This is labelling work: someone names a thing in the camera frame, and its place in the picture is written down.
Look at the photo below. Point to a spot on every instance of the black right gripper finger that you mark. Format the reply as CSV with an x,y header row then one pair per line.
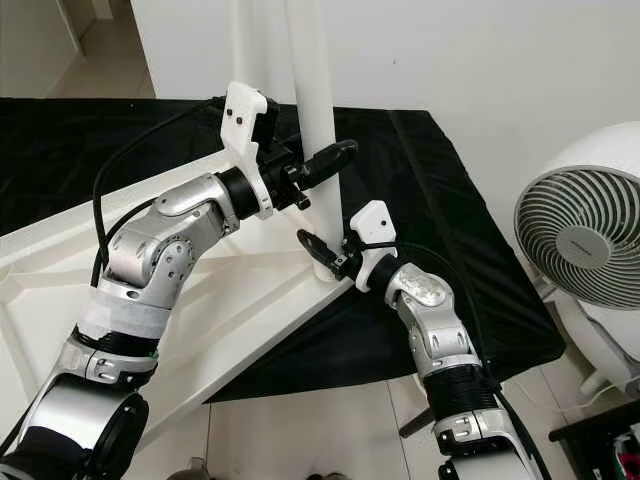
x,y
318,253

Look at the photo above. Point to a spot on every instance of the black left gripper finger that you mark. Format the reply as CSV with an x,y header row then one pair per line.
x,y
328,165

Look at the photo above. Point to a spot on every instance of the white plastic table leg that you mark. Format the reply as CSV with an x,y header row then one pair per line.
x,y
310,70
242,40

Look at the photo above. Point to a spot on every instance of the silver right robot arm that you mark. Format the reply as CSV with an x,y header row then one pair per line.
x,y
435,320

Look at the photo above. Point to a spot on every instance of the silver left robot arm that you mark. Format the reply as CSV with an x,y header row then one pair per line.
x,y
160,250

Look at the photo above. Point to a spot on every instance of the black table leg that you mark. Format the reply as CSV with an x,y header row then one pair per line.
x,y
416,422

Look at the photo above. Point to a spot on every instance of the grey robot leg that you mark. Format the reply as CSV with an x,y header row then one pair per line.
x,y
195,470

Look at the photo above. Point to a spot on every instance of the black storage rack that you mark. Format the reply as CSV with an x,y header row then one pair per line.
x,y
600,445

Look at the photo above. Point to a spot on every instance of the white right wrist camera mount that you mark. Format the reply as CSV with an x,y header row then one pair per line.
x,y
370,225

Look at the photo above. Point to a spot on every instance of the white pedestal fan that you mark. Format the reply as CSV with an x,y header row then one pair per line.
x,y
580,240

